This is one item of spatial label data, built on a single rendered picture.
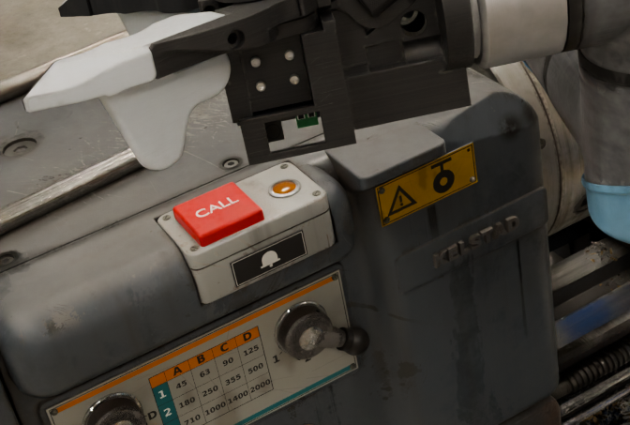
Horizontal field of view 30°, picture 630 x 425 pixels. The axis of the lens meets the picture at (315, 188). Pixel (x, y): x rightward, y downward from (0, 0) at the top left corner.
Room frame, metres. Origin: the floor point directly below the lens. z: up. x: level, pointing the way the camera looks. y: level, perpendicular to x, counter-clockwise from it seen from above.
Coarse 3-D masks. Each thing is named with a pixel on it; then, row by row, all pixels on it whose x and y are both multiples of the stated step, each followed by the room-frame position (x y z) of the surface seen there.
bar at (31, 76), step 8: (120, 32) 1.23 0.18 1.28; (104, 40) 1.22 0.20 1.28; (112, 40) 1.22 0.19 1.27; (80, 48) 1.21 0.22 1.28; (88, 48) 1.21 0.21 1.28; (64, 56) 1.20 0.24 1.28; (40, 64) 1.19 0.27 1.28; (48, 64) 1.18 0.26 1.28; (24, 72) 1.17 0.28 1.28; (32, 72) 1.17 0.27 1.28; (40, 72) 1.17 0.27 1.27; (8, 80) 1.16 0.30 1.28; (16, 80) 1.16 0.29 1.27; (24, 80) 1.17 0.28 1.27; (32, 80) 1.17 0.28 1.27; (0, 88) 1.15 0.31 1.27; (8, 88) 1.16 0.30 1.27; (16, 88) 1.16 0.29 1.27; (24, 88) 1.16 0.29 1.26; (0, 96) 1.15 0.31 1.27; (8, 96) 1.15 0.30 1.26; (16, 96) 1.16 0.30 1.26
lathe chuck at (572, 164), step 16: (544, 96) 1.09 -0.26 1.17; (560, 128) 1.08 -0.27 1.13; (560, 144) 1.07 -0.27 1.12; (576, 144) 1.08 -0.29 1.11; (560, 160) 1.07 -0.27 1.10; (576, 160) 1.08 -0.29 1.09; (560, 176) 1.07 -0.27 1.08; (576, 176) 1.08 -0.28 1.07; (560, 192) 1.07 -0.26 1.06; (576, 192) 1.08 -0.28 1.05; (560, 208) 1.07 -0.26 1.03; (560, 224) 1.09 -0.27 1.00
